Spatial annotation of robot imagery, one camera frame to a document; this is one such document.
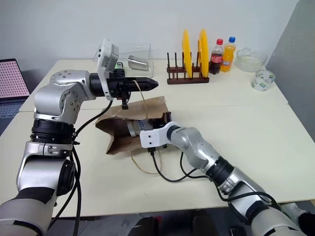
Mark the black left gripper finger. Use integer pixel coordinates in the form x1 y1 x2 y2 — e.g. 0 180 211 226
133 77 159 86
133 84 159 93

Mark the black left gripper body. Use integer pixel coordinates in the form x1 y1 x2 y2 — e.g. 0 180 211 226
107 69 135 110

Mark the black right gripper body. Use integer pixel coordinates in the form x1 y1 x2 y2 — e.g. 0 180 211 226
155 111 172 129

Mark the silver can with label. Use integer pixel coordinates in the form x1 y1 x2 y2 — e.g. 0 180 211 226
126 119 154 138

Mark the brown paper bag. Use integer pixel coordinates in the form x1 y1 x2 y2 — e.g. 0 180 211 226
95 79 171 176

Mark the stainless steel cup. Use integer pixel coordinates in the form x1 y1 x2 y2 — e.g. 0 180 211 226
127 55 150 72

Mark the clear plastic box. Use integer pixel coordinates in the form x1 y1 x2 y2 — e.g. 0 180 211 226
93 42 155 76

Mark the dark wooden dish rack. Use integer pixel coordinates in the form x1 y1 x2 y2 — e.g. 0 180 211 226
166 51 211 85

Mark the yellow plate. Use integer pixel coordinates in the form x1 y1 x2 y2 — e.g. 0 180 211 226
197 29 210 77
182 29 193 78

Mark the cola bottle red cap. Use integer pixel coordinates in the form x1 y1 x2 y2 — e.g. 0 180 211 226
209 38 225 75

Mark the orange soda bottle blue cap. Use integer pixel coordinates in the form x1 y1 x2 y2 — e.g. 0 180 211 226
220 36 237 73

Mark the clear glass bowl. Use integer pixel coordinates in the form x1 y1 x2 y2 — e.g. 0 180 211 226
236 47 268 72

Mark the clear tape roll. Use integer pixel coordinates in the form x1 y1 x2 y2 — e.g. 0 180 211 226
251 69 276 92

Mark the dark rounded shape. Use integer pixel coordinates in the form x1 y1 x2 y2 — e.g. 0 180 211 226
127 215 158 236

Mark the grey laptop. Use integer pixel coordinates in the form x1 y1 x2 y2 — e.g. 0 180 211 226
0 58 31 136

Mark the grey partition panel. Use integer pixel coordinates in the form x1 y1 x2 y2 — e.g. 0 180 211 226
265 0 315 146

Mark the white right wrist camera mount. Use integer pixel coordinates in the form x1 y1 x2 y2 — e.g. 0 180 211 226
139 121 173 149

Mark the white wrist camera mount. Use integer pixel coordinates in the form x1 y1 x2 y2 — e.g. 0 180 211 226
139 121 173 149
94 37 120 100

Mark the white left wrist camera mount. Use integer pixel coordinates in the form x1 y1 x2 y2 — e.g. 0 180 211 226
94 37 120 100

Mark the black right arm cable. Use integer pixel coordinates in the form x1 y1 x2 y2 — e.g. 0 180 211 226
148 147 282 210

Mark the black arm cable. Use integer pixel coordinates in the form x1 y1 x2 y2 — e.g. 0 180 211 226
148 147 282 210
49 98 114 236

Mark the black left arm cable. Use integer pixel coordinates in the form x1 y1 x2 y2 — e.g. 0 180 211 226
49 98 114 236

